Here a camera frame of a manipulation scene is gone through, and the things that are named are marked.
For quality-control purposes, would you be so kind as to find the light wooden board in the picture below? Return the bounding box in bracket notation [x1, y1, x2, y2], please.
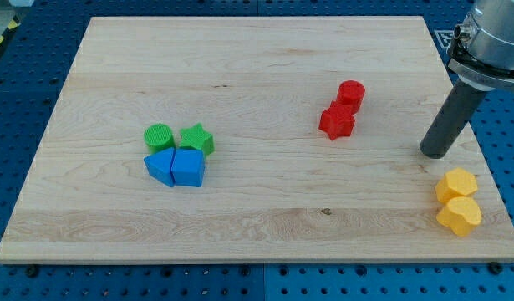
[0, 16, 514, 264]

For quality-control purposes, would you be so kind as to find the yellow heart block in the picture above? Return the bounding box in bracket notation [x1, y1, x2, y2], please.
[435, 196, 482, 237]

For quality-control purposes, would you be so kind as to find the blue cube block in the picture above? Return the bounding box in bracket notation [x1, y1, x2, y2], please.
[171, 148, 205, 187]

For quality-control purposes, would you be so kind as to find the green star block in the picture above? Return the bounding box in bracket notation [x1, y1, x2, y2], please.
[179, 123, 215, 156]

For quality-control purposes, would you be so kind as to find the yellow hexagon block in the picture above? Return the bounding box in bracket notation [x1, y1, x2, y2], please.
[435, 167, 478, 204]

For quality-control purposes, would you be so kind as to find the green cylinder block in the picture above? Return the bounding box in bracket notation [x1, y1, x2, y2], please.
[143, 124, 176, 154]

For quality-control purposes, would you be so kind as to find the blue triangle block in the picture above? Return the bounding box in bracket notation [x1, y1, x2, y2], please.
[144, 147, 176, 187]

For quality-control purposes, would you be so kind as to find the red cylinder block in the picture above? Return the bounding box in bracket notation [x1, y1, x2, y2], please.
[336, 80, 365, 114]

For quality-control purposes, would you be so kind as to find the red star block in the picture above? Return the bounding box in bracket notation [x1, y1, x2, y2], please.
[318, 101, 355, 140]

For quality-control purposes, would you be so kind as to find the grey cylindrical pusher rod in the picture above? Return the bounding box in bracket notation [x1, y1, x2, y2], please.
[420, 79, 487, 159]

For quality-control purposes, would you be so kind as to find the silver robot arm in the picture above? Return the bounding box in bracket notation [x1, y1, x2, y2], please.
[420, 0, 514, 159]

